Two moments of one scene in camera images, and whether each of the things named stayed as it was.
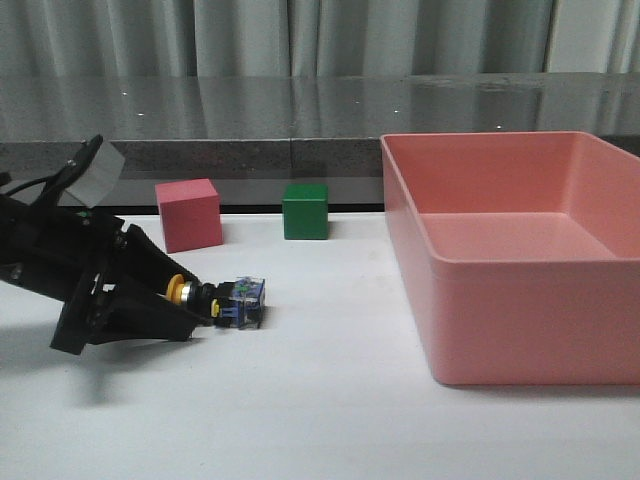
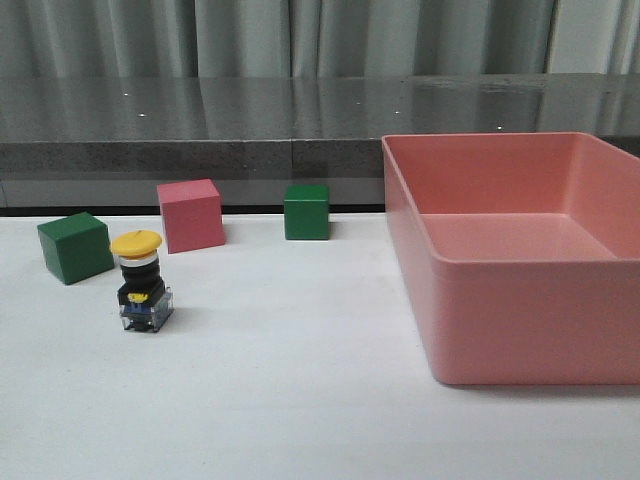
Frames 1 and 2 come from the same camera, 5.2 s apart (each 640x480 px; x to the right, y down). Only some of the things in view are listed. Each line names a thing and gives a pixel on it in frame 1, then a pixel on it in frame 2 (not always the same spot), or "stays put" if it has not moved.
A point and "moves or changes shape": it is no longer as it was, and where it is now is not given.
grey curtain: [275, 38] stays put
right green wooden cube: [306, 211] stays put
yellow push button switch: [239, 304] moves or changes shape
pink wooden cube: [191, 214] stays put
